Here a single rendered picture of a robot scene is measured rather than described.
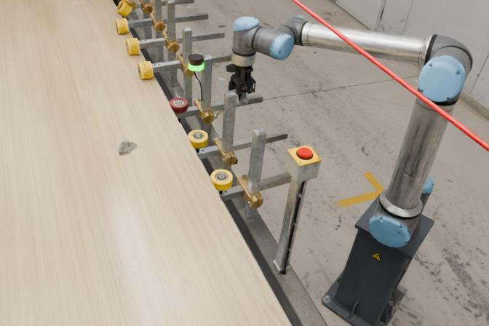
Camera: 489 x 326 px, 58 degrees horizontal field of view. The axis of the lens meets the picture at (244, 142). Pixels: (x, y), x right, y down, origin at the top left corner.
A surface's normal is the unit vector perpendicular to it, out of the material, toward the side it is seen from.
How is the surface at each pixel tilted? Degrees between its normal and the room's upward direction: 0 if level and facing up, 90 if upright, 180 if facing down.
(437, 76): 83
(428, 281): 0
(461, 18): 90
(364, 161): 0
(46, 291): 0
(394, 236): 95
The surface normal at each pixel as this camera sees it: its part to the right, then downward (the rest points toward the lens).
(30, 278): 0.07, -0.78
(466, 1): -0.93, 0.18
